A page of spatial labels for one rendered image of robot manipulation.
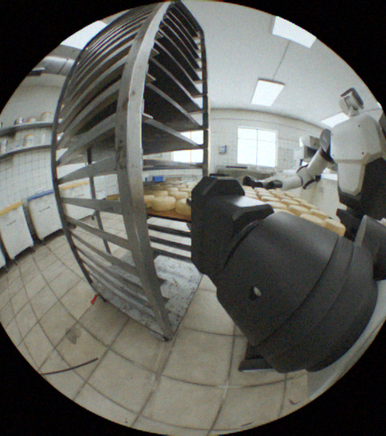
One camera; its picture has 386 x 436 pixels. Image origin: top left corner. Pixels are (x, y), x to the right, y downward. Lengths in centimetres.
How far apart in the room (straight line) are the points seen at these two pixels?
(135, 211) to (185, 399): 77
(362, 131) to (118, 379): 123
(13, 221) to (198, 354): 236
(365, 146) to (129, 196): 54
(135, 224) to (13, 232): 220
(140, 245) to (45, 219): 219
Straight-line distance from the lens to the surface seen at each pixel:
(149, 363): 79
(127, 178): 20
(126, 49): 47
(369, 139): 47
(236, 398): 79
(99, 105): 39
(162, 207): 24
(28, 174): 298
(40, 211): 233
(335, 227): 27
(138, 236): 22
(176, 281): 80
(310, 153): 186
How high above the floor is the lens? 76
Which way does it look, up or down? 21 degrees down
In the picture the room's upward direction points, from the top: straight up
